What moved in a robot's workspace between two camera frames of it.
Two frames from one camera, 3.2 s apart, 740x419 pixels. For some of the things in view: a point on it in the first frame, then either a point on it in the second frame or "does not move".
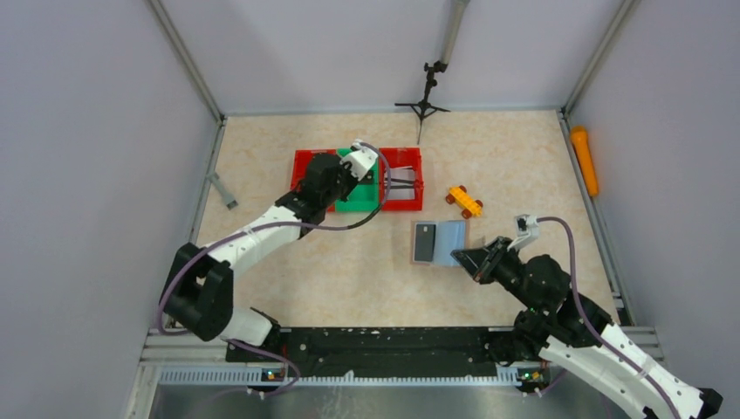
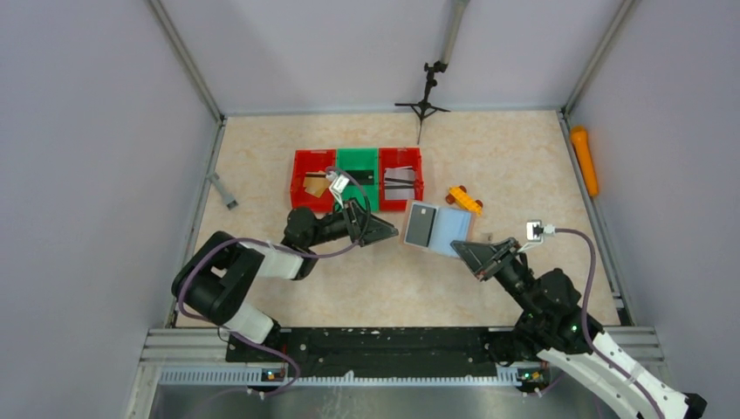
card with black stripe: x=400 y=182 does not move
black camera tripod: x=423 y=108 does not move
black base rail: x=377 y=351 does not move
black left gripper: x=346 y=169 -> x=352 y=211
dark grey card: x=424 y=243 -> x=420 y=225
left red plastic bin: x=300 y=167 does not move
